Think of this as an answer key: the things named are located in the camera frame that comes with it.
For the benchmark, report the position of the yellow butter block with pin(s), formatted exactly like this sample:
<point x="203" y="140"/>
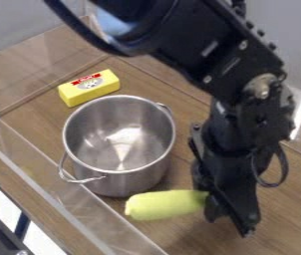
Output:
<point x="88" y="87"/>

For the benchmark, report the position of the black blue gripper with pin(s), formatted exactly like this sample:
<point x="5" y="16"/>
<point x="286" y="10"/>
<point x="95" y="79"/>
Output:
<point x="231" y="150"/>

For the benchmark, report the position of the silver metal pot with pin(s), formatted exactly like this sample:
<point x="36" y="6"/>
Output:
<point x="118" y="138"/>

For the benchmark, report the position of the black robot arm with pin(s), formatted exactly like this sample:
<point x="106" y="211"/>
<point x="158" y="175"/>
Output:
<point x="205" y="39"/>

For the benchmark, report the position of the dark metal table frame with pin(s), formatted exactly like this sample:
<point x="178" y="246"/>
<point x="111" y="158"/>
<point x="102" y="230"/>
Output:
<point x="1" y="232"/>

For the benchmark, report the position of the clear acrylic front barrier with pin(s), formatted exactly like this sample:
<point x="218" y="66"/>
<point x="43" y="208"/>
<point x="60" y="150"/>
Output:
<point x="104" y="226"/>

